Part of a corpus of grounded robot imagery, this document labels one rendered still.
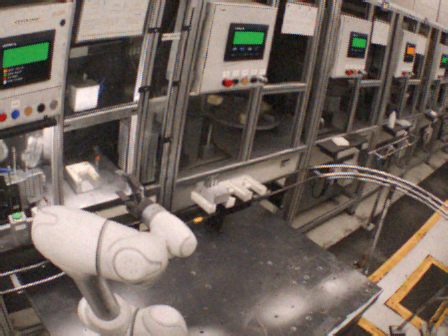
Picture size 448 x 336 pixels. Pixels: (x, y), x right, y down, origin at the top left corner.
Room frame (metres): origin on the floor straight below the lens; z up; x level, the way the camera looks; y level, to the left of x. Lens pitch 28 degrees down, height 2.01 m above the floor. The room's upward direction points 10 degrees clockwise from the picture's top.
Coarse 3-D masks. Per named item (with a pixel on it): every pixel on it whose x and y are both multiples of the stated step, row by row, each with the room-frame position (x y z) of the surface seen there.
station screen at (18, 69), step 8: (24, 40) 1.24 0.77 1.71; (32, 40) 1.26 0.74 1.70; (40, 40) 1.29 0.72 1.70; (48, 40) 1.31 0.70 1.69; (8, 48) 1.19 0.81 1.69; (48, 48) 1.31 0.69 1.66; (48, 56) 1.32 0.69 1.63; (24, 64) 1.24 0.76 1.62; (32, 64) 1.27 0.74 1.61; (40, 64) 1.29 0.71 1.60; (8, 72) 1.19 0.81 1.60; (16, 72) 1.22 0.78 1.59; (24, 72) 1.24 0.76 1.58; (32, 72) 1.27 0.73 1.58; (40, 72) 1.30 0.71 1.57; (0, 80) 1.17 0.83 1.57; (8, 80) 1.19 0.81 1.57; (16, 80) 1.22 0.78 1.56; (24, 80) 1.25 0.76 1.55
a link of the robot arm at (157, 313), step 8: (144, 312) 0.94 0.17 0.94; (152, 312) 0.93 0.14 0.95; (160, 312) 0.94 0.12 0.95; (168, 312) 0.96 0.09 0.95; (176, 312) 0.97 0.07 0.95; (136, 320) 0.92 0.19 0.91; (144, 320) 0.91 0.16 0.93; (152, 320) 0.90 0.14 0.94; (160, 320) 0.91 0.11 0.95; (168, 320) 0.92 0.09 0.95; (176, 320) 0.93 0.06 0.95; (184, 320) 0.97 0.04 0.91; (136, 328) 0.89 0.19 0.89; (144, 328) 0.89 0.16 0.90; (152, 328) 0.88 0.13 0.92; (160, 328) 0.88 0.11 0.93; (168, 328) 0.89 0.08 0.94; (176, 328) 0.90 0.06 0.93; (184, 328) 0.94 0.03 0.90
